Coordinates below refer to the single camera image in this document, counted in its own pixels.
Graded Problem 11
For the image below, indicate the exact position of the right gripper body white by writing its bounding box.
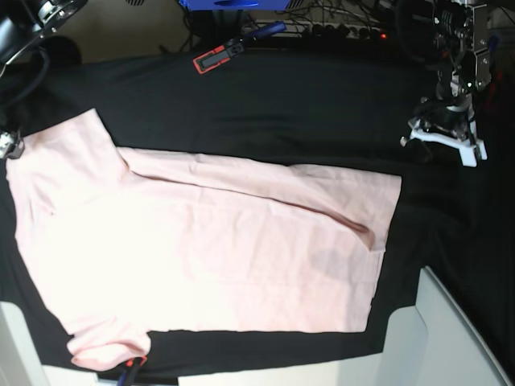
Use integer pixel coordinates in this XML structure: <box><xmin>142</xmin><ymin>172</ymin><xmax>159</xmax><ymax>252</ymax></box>
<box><xmin>0</xmin><ymin>129</ymin><xmax>25</xmax><ymax>159</ymax></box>

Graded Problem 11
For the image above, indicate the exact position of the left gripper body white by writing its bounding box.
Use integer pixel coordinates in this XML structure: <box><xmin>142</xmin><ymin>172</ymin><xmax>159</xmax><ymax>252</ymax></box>
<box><xmin>400</xmin><ymin>96</ymin><xmax>488</xmax><ymax>167</ymax></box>

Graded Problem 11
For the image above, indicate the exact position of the pink T-shirt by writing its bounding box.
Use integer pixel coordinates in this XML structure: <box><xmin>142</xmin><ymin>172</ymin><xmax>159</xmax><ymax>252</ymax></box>
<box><xmin>6</xmin><ymin>110</ymin><xmax>402</xmax><ymax>371</ymax></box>

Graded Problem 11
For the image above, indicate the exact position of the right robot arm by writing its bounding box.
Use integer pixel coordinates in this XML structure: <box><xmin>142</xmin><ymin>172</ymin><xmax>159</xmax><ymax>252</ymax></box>
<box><xmin>1</xmin><ymin>0</ymin><xmax>87</xmax><ymax>159</ymax></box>

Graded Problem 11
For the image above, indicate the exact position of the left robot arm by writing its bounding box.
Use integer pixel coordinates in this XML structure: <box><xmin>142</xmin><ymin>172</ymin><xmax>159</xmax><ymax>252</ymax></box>
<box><xmin>393</xmin><ymin>1</ymin><xmax>492</xmax><ymax>167</ymax></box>

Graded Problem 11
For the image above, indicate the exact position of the black table cloth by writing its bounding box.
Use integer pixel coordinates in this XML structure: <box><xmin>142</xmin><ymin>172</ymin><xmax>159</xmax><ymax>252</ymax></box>
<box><xmin>10</xmin><ymin>51</ymin><xmax>514</xmax><ymax>384</ymax></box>

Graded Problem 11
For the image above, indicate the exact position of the black power strip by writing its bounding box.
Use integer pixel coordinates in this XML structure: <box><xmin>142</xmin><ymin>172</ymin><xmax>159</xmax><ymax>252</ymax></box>
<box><xmin>274</xmin><ymin>19</ymin><xmax>389</xmax><ymax>41</ymax></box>

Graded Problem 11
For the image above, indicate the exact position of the red black clamp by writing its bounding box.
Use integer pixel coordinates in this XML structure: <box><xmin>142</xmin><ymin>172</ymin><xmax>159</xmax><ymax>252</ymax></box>
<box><xmin>192</xmin><ymin>21</ymin><xmax>286</xmax><ymax>75</ymax></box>

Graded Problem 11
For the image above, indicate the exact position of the blue plastic box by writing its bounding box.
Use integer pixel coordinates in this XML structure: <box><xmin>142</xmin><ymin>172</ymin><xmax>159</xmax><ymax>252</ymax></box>
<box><xmin>179</xmin><ymin>0</ymin><xmax>290</xmax><ymax>11</ymax></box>

